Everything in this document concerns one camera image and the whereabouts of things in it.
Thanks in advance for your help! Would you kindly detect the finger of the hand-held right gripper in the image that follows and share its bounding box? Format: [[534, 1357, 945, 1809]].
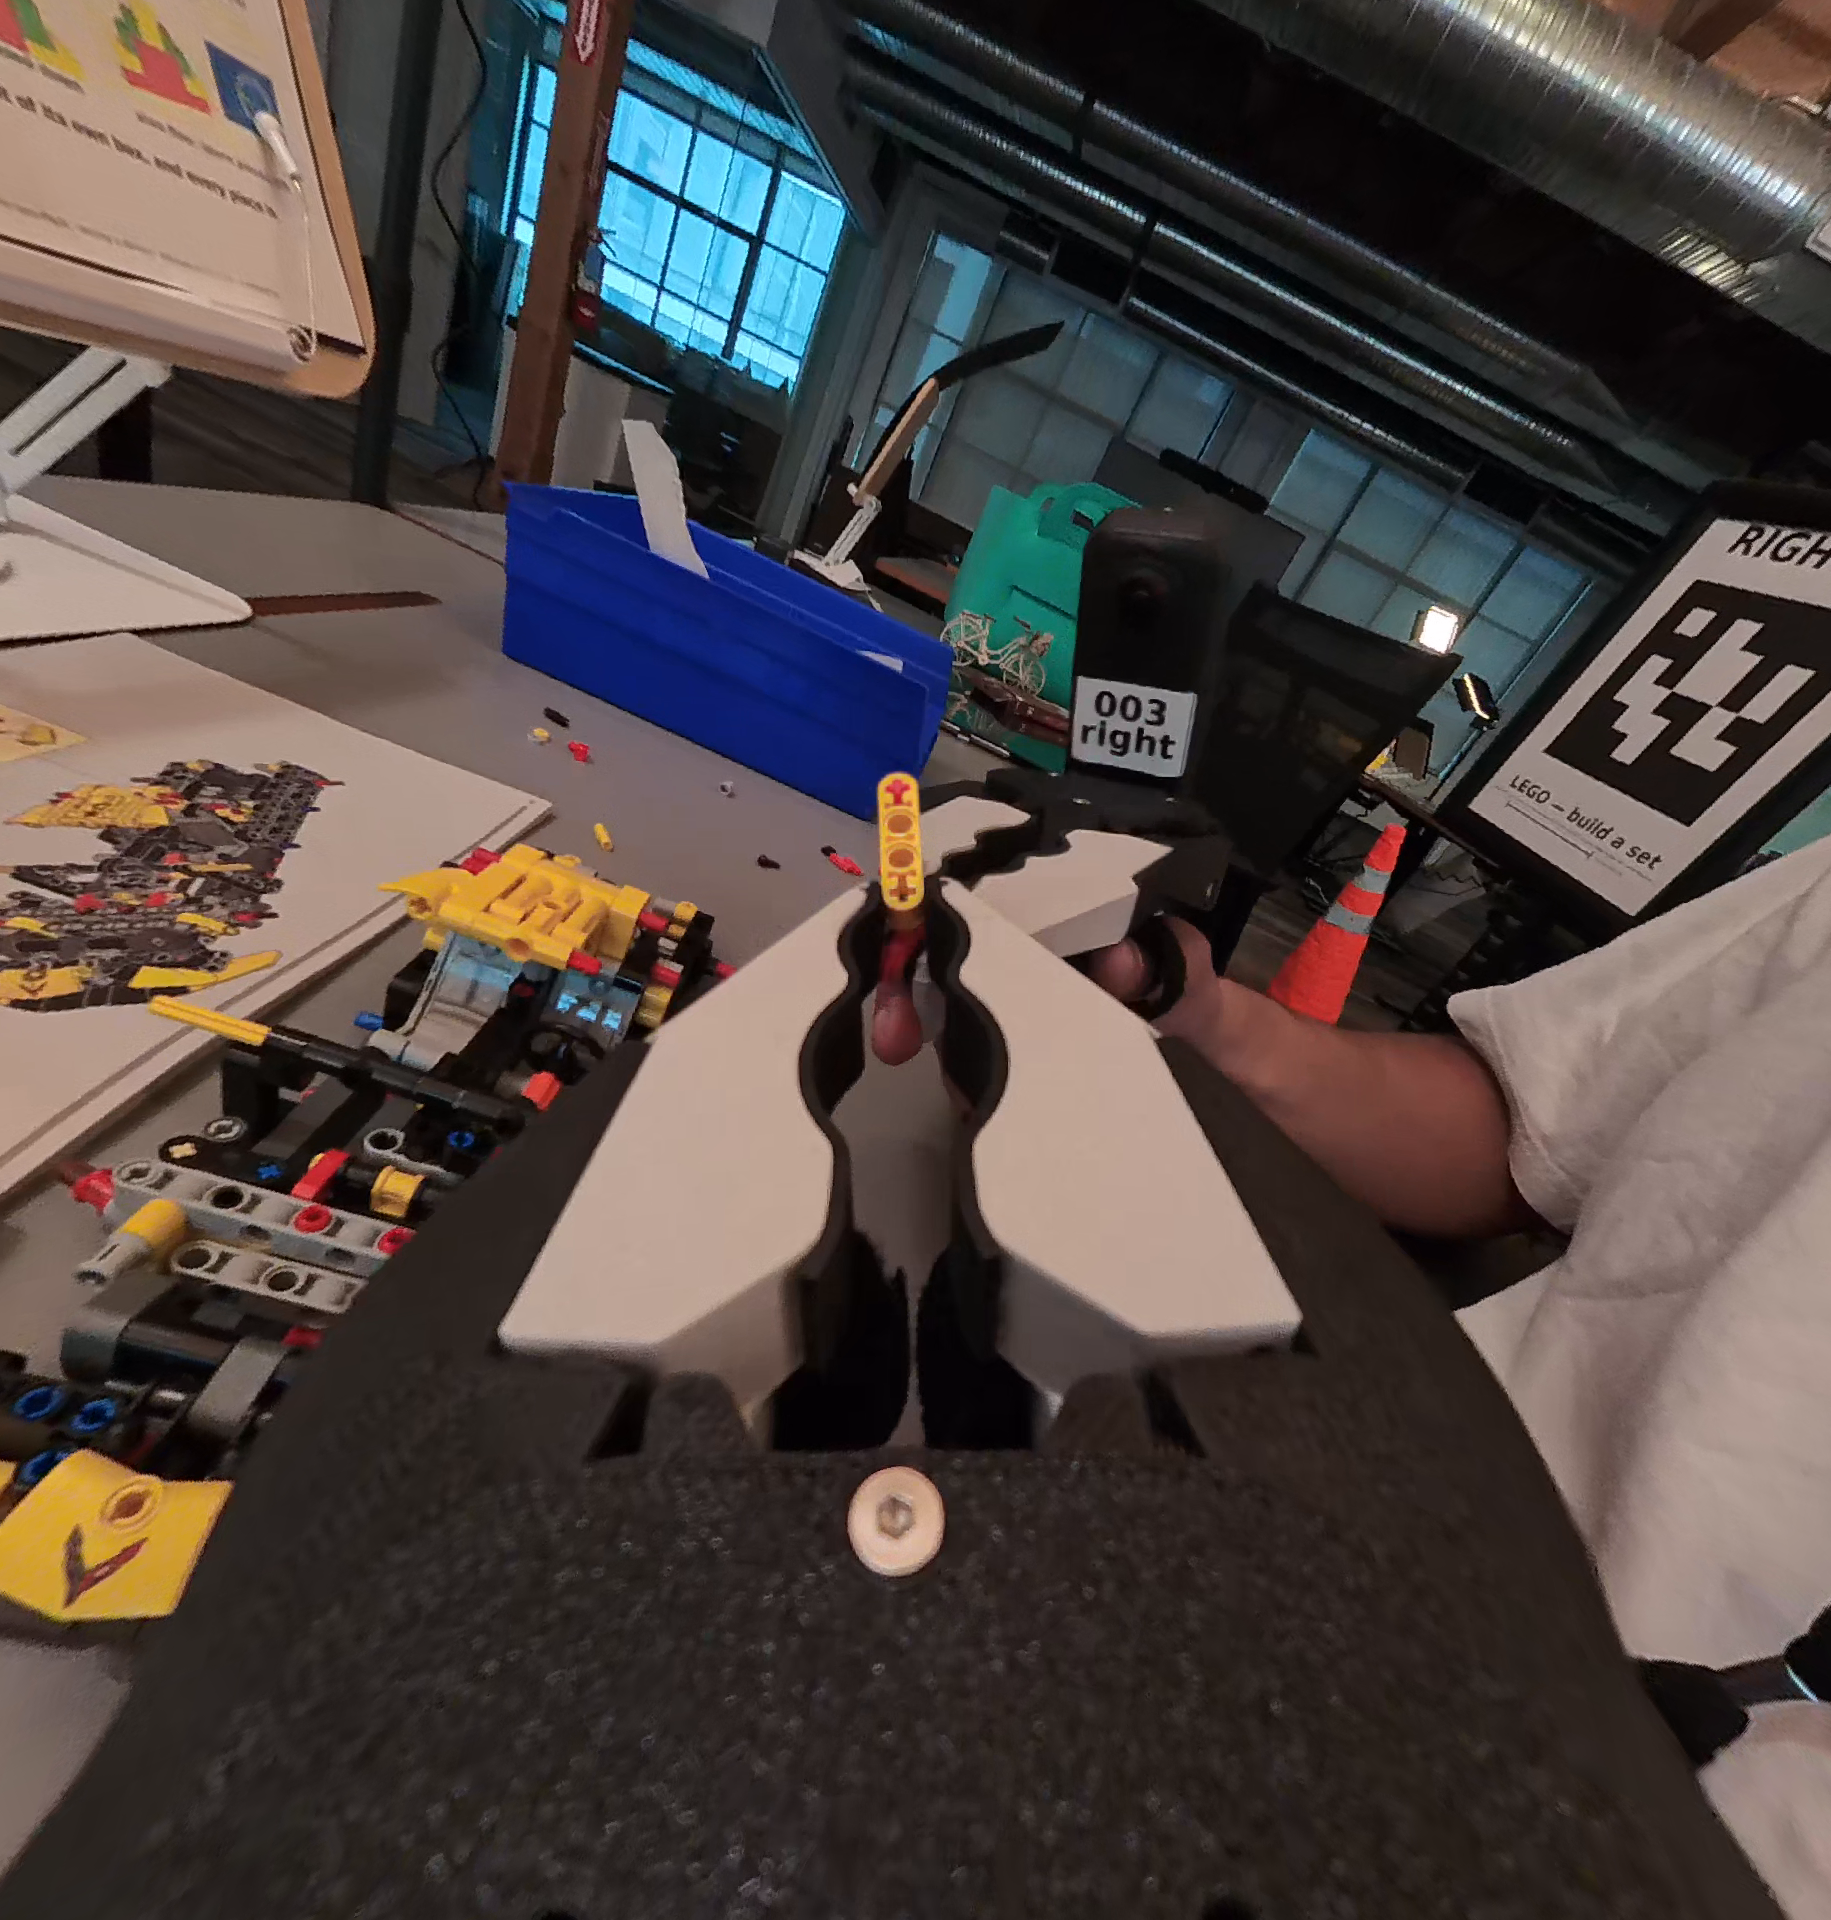
[[925, 830, 1174, 965]]

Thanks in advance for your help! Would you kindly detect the black monitor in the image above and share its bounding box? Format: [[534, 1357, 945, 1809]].
[[1111, 443, 1308, 602]]

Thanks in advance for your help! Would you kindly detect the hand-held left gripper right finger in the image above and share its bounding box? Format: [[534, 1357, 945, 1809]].
[[930, 877, 1308, 1434]]

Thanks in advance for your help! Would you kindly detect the wooden post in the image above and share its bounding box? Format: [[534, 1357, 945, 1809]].
[[486, 0, 635, 512]]

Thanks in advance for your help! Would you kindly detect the silver air duct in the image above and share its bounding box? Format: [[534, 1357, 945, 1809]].
[[1216, 0, 1831, 275]]

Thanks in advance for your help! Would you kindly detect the teal tote bag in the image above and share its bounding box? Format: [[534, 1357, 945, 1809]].
[[936, 481, 1143, 754]]

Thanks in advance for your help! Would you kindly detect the person's right forearm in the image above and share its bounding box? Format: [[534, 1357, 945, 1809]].
[[1201, 981, 1584, 1238]]

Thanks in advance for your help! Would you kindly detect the person's right hand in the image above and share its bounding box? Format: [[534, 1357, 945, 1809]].
[[1085, 932, 1284, 1055]]

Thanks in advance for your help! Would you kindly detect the black mesh chair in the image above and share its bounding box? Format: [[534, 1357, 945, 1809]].
[[1230, 586, 1465, 903]]

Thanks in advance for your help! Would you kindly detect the yellow lego beam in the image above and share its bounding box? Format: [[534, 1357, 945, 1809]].
[[876, 772, 930, 911]]

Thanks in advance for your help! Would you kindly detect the blue storage bin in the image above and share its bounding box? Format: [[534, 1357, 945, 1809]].
[[502, 481, 954, 782]]

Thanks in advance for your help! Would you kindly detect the printed instruction sheet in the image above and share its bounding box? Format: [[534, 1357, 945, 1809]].
[[0, 0, 368, 360]]

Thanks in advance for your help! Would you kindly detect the lego car chassis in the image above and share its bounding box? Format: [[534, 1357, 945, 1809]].
[[0, 843, 737, 1628]]

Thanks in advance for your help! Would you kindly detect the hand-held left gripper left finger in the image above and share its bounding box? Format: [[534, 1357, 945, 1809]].
[[495, 884, 882, 1434]]

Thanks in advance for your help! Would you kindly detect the white document stand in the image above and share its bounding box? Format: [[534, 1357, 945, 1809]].
[[0, 0, 377, 649]]

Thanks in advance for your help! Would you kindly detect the white paper strip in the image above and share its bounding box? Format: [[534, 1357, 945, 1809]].
[[619, 420, 711, 578]]

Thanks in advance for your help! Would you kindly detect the white cabinet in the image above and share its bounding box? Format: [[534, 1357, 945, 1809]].
[[556, 360, 674, 489]]

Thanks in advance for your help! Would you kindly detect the black framed paper sign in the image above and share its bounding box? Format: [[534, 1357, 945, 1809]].
[[1461, 481, 1831, 919]]

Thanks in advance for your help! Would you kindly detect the orange traffic cone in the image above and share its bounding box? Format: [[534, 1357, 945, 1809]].
[[1267, 824, 1408, 1025]]

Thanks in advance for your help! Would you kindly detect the lego instruction booklet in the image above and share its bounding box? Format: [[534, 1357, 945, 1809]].
[[0, 630, 552, 1223]]

